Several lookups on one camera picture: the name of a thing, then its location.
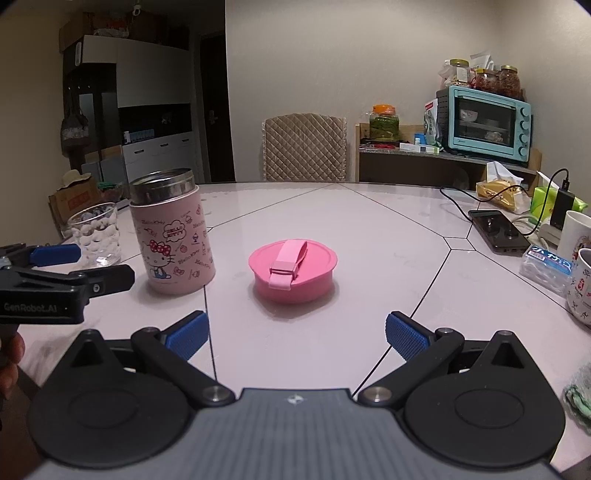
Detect dark door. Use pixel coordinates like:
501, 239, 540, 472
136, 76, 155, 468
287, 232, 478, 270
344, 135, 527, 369
199, 34, 236, 183

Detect wooden side shelf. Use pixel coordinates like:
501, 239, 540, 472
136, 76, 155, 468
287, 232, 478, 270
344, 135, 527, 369
355, 124, 543, 185

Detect clear box with blue label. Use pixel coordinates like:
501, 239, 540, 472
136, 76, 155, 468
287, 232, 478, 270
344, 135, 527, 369
518, 244, 573, 296

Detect pink bottle cap with strap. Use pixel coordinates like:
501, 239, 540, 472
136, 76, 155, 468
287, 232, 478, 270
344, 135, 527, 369
248, 239, 336, 304

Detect tall glass jar red contents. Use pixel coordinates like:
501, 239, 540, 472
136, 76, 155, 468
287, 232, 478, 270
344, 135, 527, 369
499, 65, 522, 99

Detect white and dark cabinet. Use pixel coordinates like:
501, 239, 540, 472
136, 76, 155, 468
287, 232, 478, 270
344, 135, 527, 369
62, 36, 197, 185

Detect cardboard box with red print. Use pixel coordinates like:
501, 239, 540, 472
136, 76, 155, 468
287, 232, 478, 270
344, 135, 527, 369
48, 178, 102, 238

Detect person's left hand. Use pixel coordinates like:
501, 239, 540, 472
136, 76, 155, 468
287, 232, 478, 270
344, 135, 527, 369
0, 332, 25, 402

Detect pink cartoon printed bottle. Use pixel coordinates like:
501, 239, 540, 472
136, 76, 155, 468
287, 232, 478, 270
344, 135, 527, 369
128, 168, 217, 296

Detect green pickle jar orange lid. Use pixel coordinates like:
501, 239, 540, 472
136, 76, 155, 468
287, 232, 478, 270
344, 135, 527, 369
368, 104, 399, 141

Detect clear bubble pattern glass cup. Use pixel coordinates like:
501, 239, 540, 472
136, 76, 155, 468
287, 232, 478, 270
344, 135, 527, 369
67, 202, 122, 269

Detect red and green printed packet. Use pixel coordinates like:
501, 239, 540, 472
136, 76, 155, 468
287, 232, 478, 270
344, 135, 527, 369
422, 98, 439, 145

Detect glass jar with pale contents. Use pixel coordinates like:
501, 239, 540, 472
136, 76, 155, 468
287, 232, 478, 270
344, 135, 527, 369
445, 58, 471, 88

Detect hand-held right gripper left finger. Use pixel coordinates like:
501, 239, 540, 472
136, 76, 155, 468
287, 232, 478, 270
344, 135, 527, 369
59, 310, 235, 409

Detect yellow tissue pack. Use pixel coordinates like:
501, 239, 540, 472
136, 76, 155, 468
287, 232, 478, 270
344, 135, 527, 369
476, 161, 527, 213

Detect small glass jar red contents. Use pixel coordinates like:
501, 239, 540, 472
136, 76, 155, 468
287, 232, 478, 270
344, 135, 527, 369
473, 68, 500, 93

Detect straw hat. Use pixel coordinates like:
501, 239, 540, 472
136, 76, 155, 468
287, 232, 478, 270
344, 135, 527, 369
59, 170, 95, 191

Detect black charging cable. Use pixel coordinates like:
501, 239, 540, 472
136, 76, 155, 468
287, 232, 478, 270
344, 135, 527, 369
438, 168, 572, 228

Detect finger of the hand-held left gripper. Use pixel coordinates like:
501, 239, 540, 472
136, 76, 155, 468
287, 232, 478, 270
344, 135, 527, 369
0, 243, 83, 269
69, 264, 136, 296

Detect black charger block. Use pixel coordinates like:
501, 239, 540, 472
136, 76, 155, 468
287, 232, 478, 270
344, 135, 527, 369
549, 188, 575, 230

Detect white mug with red print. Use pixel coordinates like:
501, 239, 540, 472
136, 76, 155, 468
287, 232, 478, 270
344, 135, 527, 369
566, 248, 591, 328

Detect white power strip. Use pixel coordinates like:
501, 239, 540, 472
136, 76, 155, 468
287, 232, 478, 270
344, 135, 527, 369
531, 217, 561, 247

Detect teal toaster oven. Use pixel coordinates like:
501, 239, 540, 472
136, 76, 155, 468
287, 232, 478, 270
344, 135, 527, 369
436, 85, 533, 168

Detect brown storage carton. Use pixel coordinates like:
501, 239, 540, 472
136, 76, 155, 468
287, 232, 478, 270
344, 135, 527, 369
85, 11, 190, 47

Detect plain white mug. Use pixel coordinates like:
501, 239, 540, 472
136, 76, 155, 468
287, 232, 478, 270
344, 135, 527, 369
558, 210, 591, 259

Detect hanging grey bag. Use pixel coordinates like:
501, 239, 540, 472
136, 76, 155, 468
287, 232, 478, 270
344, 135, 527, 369
60, 108, 90, 151

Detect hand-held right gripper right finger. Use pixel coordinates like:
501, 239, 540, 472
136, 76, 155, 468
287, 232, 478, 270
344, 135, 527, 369
358, 311, 533, 409

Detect green tissue box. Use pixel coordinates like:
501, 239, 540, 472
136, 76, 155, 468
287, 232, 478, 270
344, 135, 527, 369
530, 182, 587, 222

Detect beige quilted chair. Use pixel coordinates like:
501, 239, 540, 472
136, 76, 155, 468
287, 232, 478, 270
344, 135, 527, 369
261, 113, 348, 183

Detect green knitted cloth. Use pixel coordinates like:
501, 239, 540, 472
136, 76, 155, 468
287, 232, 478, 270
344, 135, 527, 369
563, 369, 591, 435

